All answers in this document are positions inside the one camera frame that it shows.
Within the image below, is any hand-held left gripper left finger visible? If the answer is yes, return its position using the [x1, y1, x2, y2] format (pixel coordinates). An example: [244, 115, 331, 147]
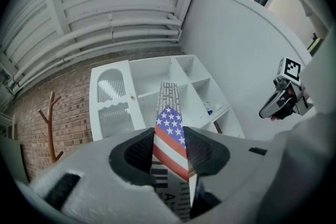
[108, 127, 158, 189]

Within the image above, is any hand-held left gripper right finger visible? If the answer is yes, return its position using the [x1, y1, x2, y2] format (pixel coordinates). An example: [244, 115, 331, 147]
[183, 126, 230, 219]

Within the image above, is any row of white ceiling pipes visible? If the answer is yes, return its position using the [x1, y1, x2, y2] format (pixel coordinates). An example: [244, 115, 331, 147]
[0, 0, 184, 93]

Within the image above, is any white shelf cabinet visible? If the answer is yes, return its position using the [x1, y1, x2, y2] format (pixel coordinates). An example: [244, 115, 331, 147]
[89, 54, 246, 143]

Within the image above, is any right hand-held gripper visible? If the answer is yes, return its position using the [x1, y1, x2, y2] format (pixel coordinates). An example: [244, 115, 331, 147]
[258, 57, 315, 121]

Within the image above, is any newspaper print storage box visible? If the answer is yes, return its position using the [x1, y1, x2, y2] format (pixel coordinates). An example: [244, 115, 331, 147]
[150, 81, 198, 222]

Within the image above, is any person's white t-shirt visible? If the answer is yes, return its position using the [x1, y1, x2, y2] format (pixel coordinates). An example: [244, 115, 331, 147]
[258, 0, 336, 224]

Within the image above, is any wooden coat rack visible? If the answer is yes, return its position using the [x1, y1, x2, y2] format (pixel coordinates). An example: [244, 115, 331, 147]
[37, 91, 65, 164]

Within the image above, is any ribbed glass cabinet door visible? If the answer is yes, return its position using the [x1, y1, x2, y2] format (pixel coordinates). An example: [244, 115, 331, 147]
[89, 60, 146, 142]

